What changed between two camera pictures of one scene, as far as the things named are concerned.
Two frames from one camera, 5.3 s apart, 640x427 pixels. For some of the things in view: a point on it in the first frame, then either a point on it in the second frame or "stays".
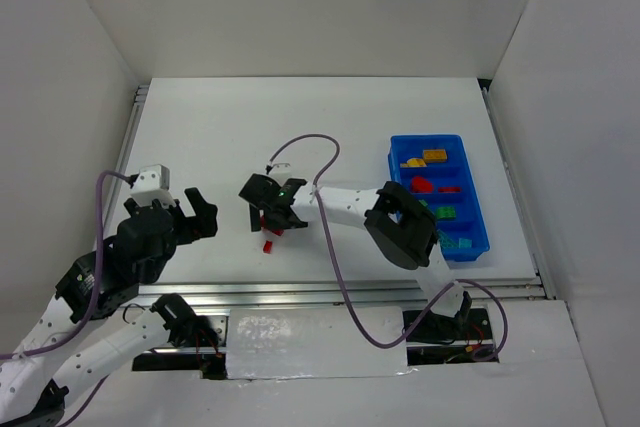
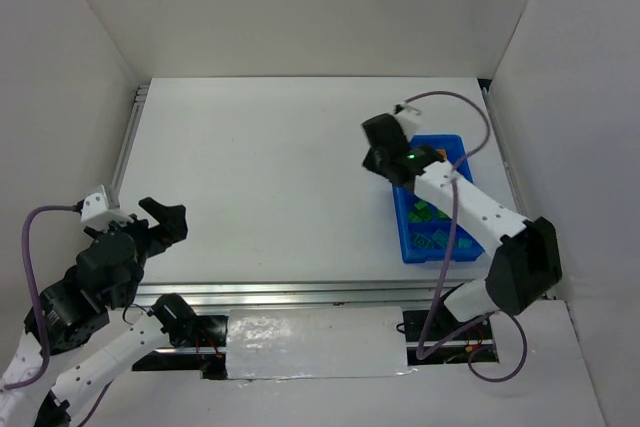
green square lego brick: x=446 y=212 stays
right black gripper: x=265 y=217 to x=376 y=161
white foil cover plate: x=314 y=342 stays
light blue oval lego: x=464 y=243 stays
